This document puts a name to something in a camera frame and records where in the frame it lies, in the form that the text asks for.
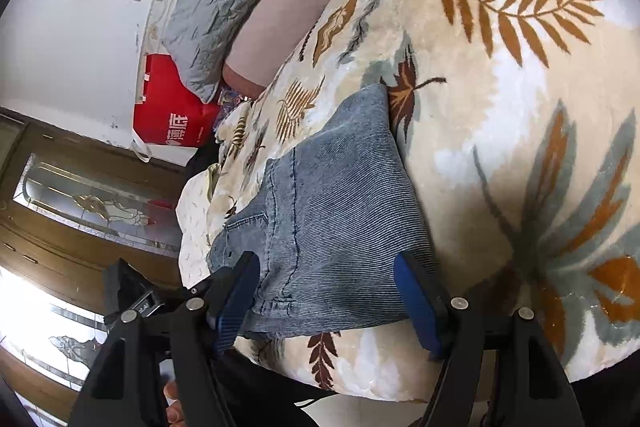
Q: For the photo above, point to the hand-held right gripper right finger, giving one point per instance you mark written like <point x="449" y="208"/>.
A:
<point x="417" y="302"/>

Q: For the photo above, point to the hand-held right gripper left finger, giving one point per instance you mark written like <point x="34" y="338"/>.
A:
<point x="235" y="307"/>

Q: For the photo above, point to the blue denim pants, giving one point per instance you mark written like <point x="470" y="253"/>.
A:
<point x="340" y="217"/>

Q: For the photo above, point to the wooden glass door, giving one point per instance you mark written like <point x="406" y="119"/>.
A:
<point x="75" y="252"/>

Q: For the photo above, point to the person's dark clothing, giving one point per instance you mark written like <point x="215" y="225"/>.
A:
<point x="270" y="397"/>

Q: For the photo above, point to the white patterned cloth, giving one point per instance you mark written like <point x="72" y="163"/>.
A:
<point x="195" y="217"/>

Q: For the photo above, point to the black cloth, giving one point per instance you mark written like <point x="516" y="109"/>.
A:
<point x="200" y="162"/>

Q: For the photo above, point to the red shopping bag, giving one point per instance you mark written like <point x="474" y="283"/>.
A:
<point x="170" y="107"/>

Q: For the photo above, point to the colourful printed packet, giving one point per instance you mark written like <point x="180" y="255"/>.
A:
<point x="230" y="99"/>

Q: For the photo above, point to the beige leaf-print blanket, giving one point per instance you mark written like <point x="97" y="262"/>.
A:
<point x="475" y="82"/>

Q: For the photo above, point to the grey quilted pillow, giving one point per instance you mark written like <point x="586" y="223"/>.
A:
<point x="215" y="7"/>

